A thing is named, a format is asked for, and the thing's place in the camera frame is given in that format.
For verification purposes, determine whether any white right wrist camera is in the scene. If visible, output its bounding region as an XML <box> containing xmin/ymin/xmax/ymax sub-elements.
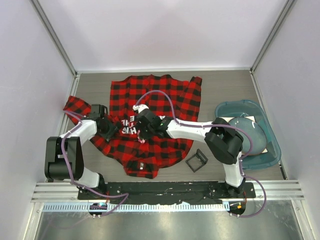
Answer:
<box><xmin>132</xmin><ymin>104</ymin><xmax>149</xmax><ymax>114</ymax></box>

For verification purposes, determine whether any small black square frame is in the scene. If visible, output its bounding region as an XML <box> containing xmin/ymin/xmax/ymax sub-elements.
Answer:
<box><xmin>185</xmin><ymin>148</ymin><xmax>209</xmax><ymax>173</ymax></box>

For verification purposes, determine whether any blue round ceramic plate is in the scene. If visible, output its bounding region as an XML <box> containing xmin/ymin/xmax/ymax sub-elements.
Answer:
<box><xmin>228</xmin><ymin>116</ymin><xmax>268</xmax><ymax>156</ymax></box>

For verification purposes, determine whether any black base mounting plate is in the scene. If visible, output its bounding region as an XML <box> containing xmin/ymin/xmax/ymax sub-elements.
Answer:
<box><xmin>77</xmin><ymin>180</ymin><xmax>257</xmax><ymax>204</ymax></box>

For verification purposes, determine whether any red black plaid shirt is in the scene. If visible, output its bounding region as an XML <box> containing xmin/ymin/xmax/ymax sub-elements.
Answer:
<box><xmin>62</xmin><ymin>73</ymin><xmax>203</xmax><ymax>180</ymax></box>

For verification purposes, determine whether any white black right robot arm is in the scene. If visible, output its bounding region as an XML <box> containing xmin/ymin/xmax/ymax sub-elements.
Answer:
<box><xmin>134</xmin><ymin>107</ymin><xmax>246</xmax><ymax>198</ymax></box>

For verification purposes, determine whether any teal plastic bin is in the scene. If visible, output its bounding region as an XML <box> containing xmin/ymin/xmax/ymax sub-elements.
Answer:
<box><xmin>215</xmin><ymin>100</ymin><xmax>281</xmax><ymax>170</ymax></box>

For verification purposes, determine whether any aluminium front rail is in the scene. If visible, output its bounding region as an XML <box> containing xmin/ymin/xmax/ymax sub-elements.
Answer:
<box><xmin>31</xmin><ymin>180</ymin><xmax>304</xmax><ymax>205</ymax></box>

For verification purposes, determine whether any pink white flower brooch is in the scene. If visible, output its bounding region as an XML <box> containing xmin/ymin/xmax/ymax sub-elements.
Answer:
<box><xmin>138</xmin><ymin>137</ymin><xmax>146</xmax><ymax>144</ymax></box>

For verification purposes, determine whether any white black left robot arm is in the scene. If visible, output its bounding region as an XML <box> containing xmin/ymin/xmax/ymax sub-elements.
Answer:
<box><xmin>44</xmin><ymin>104</ymin><xmax>121</xmax><ymax>200</ymax></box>

